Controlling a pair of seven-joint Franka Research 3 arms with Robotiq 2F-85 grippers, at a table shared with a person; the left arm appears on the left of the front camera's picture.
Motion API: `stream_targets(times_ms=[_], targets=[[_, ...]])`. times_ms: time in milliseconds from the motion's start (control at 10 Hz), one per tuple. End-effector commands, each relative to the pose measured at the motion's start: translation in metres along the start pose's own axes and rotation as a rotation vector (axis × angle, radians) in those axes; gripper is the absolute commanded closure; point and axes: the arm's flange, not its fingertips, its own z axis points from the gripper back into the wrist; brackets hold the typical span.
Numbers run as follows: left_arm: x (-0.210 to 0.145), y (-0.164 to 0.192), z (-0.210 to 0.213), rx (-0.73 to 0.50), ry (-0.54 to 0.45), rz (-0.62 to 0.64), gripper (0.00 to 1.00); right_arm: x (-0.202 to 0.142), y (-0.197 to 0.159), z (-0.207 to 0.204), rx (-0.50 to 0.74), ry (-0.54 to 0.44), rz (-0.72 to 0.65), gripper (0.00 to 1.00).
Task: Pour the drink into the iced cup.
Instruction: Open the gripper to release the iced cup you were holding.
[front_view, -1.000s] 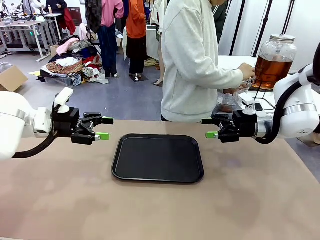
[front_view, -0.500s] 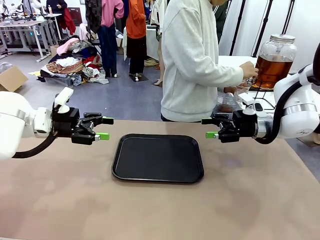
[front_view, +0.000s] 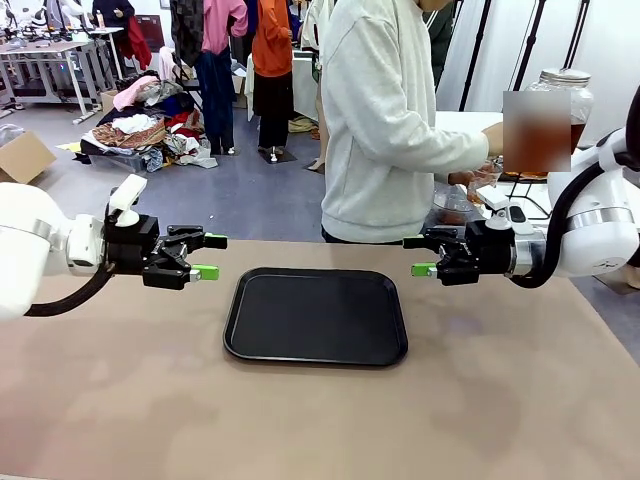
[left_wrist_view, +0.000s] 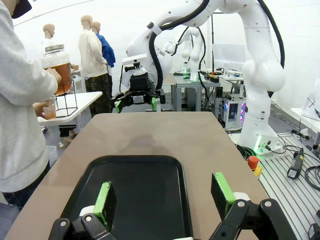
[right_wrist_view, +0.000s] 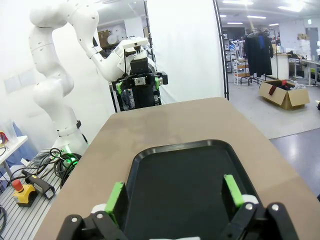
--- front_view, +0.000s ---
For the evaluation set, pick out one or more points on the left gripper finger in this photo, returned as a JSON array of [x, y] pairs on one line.
[[215, 241], [205, 273]]

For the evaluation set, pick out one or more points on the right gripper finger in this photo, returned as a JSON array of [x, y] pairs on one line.
[[425, 271], [415, 243]]

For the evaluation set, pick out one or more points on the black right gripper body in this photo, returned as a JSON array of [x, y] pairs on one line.
[[490, 252]]

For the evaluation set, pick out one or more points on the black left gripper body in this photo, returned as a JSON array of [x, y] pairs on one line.
[[130, 245]]

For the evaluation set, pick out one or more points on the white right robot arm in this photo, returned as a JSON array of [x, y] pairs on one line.
[[600, 235]]

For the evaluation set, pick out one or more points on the person's right forearm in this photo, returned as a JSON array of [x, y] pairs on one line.
[[450, 145]]

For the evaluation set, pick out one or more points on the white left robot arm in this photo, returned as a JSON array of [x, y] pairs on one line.
[[25, 240]]

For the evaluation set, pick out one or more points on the glass drink dispenser jar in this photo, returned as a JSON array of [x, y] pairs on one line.
[[565, 77]]

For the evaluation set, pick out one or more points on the person's left hand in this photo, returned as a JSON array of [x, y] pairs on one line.
[[470, 179]]

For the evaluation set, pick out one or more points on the person's right hand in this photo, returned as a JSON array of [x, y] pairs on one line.
[[495, 142]]

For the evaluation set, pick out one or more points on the glass bowl with brown contents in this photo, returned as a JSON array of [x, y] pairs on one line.
[[452, 215]]

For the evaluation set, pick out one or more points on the black plastic serving tray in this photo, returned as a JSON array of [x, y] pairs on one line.
[[310, 320]]

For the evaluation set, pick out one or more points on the pile of mixed clothes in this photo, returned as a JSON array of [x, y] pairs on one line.
[[145, 125]]

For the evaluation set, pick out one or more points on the person in white sweatshirt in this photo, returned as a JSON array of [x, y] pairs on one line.
[[380, 125]]

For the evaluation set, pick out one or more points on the large open cardboard box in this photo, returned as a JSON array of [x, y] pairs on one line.
[[25, 155]]

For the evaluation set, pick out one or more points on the small cardboard box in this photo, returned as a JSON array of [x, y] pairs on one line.
[[108, 100]]

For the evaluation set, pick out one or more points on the red hanging garment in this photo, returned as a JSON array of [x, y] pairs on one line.
[[139, 45]]

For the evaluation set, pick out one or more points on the black light stand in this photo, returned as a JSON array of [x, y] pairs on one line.
[[527, 45], [575, 35], [477, 50]]

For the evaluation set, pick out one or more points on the dark patterned hanging garment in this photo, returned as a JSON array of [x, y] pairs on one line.
[[187, 30]]

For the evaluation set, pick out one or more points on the white workbench table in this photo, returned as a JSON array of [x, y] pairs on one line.
[[107, 32]]

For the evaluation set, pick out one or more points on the grey workbench table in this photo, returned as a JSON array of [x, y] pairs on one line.
[[45, 48]]

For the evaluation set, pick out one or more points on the mannequin in pink top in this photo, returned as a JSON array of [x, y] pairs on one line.
[[222, 25]]

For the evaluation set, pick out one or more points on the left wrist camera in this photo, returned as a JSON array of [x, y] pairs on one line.
[[127, 192]]

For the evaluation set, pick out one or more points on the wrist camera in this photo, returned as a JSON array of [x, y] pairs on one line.
[[127, 192], [500, 200]]

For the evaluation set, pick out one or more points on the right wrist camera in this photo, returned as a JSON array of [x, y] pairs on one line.
[[500, 200]]

